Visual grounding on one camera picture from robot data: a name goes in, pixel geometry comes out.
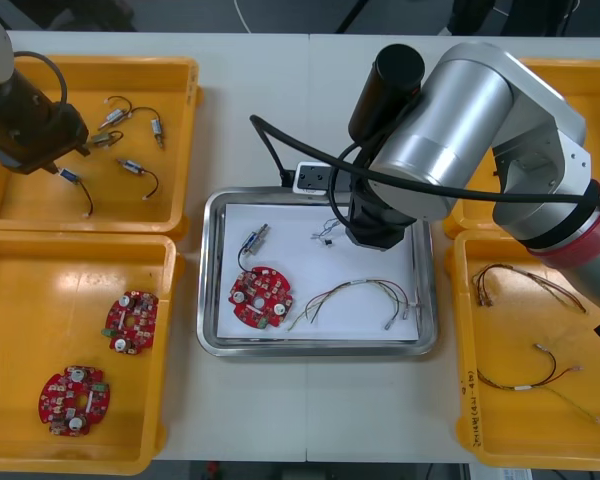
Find red-black wire harness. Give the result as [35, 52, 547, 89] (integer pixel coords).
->
[471, 263, 589, 315]

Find white-grey twisted wire harness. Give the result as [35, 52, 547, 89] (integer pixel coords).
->
[310, 217, 349, 247]

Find white sheet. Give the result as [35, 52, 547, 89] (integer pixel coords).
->
[216, 203, 421, 344]

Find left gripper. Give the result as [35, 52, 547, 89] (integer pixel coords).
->
[0, 99, 92, 177]

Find green-yellow and red wire harness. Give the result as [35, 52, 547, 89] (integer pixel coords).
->
[286, 278, 426, 332]

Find group of metal solenoids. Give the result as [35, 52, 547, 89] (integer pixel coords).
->
[57, 96, 167, 219]

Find round red circuit board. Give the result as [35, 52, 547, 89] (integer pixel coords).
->
[38, 364, 112, 437]
[228, 266, 297, 331]
[102, 291, 160, 355]

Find metal solenoid with black cable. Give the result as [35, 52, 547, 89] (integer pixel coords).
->
[238, 223, 272, 274]
[87, 130, 125, 151]

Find steel tray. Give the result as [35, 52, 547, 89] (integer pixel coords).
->
[195, 185, 439, 357]

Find white cable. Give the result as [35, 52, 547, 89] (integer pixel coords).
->
[232, 0, 261, 35]

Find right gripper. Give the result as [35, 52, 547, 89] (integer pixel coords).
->
[346, 192, 416, 251]

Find black stand leg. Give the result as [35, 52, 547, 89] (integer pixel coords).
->
[335, 0, 372, 34]

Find red-black and green-yellow harness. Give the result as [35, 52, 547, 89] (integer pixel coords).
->
[476, 341, 600, 425]

